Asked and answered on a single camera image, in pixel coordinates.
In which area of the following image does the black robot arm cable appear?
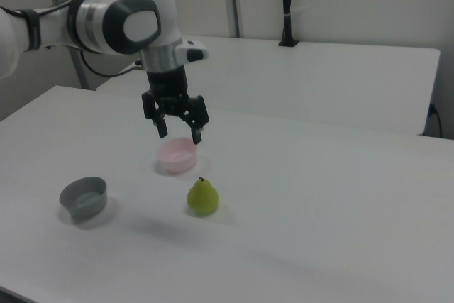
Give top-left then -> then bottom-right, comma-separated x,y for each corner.
79,48 -> 143,79

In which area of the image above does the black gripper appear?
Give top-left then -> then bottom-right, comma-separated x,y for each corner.
141,65 -> 210,145

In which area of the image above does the pink bowl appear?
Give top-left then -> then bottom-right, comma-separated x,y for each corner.
157,136 -> 198,175

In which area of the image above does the green pear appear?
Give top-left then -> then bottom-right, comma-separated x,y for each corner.
187,176 -> 220,216

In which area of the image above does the grey bowl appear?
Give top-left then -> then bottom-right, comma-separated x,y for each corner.
59,176 -> 109,224

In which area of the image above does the black wall power cable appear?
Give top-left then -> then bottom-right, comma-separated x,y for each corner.
427,103 -> 444,139

